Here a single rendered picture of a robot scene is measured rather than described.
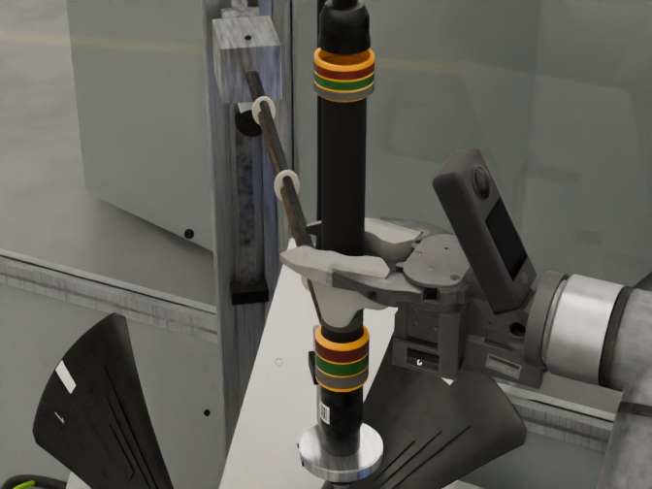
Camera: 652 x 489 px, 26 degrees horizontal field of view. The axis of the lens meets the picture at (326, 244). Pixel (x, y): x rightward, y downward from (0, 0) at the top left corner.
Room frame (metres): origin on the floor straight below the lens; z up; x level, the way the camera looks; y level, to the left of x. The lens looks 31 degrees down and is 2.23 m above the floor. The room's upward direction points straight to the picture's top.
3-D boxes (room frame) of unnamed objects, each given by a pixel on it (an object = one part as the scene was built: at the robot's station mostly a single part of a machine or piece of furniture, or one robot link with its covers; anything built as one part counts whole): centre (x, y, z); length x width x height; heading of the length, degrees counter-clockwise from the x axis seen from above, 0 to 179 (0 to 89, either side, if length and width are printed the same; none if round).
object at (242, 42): (1.54, 0.09, 1.55); 0.10 x 0.07 x 0.08; 10
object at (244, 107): (1.50, 0.09, 1.49); 0.05 x 0.04 x 0.05; 10
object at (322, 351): (0.92, -0.01, 1.57); 0.04 x 0.04 x 0.01
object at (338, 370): (0.92, -0.01, 1.56); 0.04 x 0.04 x 0.01
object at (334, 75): (0.92, -0.01, 1.81); 0.04 x 0.04 x 0.01
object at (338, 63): (0.92, -0.01, 1.81); 0.04 x 0.04 x 0.03
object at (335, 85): (0.92, -0.01, 1.81); 0.04 x 0.04 x 0.01
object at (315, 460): (0.93, -0.01, 1.50); 0.09 x 0.07 x 0.10; 10
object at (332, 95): (0.92, -0.01, 1.80); 0.04 x 0.04 x 0.01
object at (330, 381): (0.92, -0.01, 1.55); 0.04 x 0.04 x 0.01
